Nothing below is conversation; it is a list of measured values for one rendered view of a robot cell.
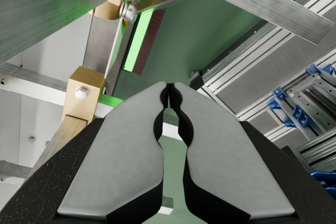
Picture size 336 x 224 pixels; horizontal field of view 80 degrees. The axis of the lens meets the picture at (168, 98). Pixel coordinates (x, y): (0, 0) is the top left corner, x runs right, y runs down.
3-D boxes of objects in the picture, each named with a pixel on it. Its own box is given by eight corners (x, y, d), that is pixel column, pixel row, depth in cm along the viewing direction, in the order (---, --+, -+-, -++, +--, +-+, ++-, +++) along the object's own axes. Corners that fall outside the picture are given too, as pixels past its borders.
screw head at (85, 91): (91, 88, 32) (88, 92, 31) (88, 98, 33) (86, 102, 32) (77, 83, 31) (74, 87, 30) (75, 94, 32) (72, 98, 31)
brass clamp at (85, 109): (111, 75, 36) (104, 90, 32) (95, 128, 43) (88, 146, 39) (75, 63, 35) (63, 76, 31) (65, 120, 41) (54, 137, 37)
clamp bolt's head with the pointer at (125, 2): (137, 22, 38) (141, 1, 24) (133, 35, 38) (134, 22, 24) (127, 18, 37) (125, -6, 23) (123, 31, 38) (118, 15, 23)
